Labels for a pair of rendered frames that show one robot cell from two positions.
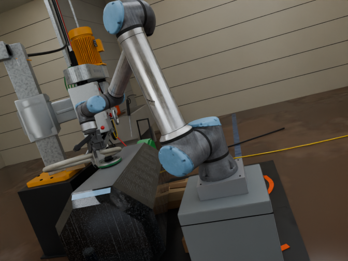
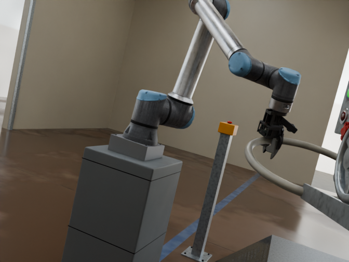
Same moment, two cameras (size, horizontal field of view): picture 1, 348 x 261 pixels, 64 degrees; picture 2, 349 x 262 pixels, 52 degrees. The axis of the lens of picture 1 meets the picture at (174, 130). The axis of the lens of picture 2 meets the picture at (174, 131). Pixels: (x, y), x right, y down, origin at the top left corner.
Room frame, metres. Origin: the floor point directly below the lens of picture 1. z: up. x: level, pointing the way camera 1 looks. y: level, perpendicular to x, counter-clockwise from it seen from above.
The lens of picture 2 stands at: (3.15, 0.25, 1.22)
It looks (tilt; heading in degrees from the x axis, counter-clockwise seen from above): 6 degrees down; 187
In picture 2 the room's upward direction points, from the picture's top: 13 degrees clockwise
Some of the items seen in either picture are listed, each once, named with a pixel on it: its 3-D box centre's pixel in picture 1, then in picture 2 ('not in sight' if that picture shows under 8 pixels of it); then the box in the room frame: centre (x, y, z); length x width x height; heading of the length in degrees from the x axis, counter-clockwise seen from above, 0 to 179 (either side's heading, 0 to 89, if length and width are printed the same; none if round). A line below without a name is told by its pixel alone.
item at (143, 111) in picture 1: (133, 131); not in sight; (5.76, 0.81, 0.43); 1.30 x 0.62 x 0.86; 166
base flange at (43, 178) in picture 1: (60, 171); not in sight; (2.81, 1.24, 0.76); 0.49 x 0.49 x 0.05; 75
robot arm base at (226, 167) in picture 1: (215, 162); (142, 131); (1.27, -0.15, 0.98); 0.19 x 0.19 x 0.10
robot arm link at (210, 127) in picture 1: (206, 136); (150, 107); (1.26, -0.14, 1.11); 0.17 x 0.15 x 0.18; 134
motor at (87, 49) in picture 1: (87, 48); not in sight; (3.07, 0.63, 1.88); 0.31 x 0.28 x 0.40; 92
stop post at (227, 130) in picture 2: not in sight; (212, 190); (0.36, 0.31, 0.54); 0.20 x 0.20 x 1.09; 75
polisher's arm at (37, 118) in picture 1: (59, 112); not in sight; (2.89, 1.06, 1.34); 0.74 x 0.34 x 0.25; 113
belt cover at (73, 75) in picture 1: (88, 76); not in sight; (2.76, 0.64, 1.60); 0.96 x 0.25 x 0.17; 2
